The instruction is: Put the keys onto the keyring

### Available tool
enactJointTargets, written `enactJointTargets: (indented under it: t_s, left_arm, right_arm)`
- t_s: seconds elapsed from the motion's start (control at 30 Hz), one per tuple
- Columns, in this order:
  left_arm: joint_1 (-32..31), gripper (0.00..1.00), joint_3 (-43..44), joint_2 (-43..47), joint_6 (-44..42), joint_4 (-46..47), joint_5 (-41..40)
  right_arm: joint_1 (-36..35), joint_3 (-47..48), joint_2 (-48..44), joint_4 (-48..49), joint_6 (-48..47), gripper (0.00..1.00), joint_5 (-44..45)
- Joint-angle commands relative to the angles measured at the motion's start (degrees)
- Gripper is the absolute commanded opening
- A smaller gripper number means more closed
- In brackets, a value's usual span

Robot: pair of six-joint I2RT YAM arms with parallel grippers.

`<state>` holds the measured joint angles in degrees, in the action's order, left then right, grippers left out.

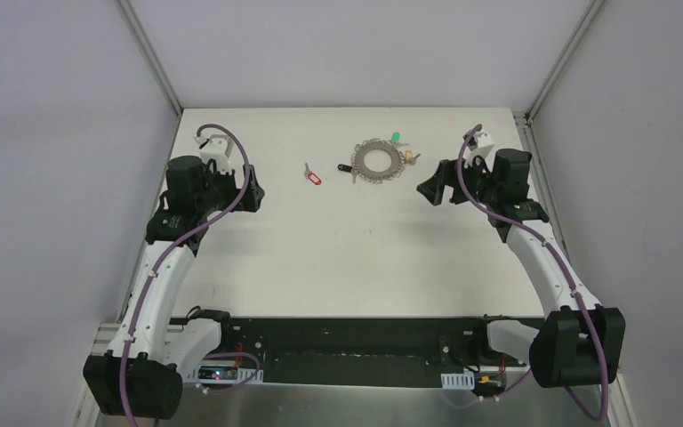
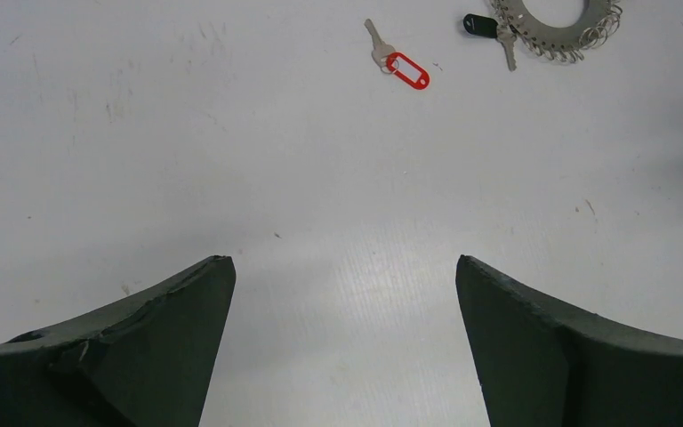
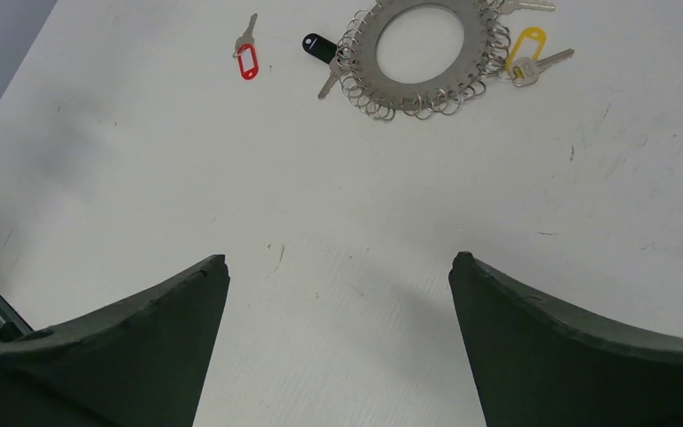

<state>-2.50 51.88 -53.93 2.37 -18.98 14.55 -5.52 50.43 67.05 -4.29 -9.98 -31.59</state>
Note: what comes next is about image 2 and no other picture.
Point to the silver key with red tag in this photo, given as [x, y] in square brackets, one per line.
[392, 62]

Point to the silver key with black tag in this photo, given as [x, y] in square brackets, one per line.
[486, 27]

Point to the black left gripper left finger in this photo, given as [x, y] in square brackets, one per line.
[144, 360]

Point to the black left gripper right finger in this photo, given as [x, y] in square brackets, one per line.
[544, 362]

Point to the metal disc keyring with rings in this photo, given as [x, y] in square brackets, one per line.
[599, 20]

